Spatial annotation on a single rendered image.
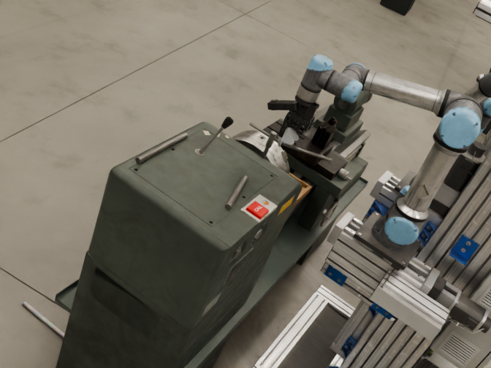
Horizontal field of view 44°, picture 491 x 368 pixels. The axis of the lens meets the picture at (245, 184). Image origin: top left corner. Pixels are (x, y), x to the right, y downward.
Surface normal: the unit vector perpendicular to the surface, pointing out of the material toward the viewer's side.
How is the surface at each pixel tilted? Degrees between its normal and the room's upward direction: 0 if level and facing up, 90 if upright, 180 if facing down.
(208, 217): 0
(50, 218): 0
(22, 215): 0
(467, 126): 82
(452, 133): 82
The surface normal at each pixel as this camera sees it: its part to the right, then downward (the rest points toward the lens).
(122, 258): -0.50, 0.36
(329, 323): 0.33, -0.76
